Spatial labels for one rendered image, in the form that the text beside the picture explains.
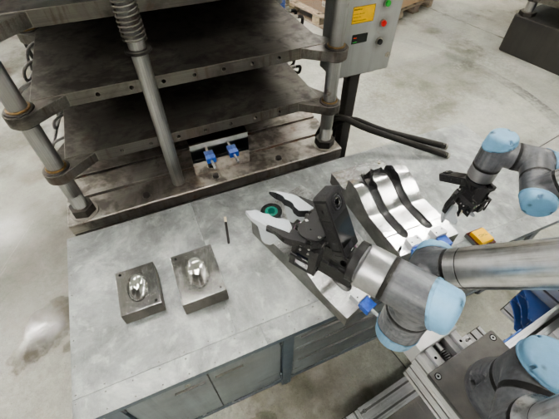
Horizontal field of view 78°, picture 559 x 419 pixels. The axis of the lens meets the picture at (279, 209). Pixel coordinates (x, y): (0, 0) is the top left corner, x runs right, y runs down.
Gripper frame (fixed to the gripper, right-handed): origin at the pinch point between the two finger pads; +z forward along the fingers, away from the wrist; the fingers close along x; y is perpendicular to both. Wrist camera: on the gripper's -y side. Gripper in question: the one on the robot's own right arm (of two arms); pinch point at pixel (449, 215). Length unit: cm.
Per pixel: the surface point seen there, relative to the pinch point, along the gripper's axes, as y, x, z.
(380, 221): -14.5, -15.0, 12.5
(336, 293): 4.0, -44.2, 15.4
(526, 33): -216, 331, 74
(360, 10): -85, 10, -36
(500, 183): -17, 54, 21
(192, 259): -27, -85, 15
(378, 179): -30.5, -6.4, 7.4
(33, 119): -71, -119, -26
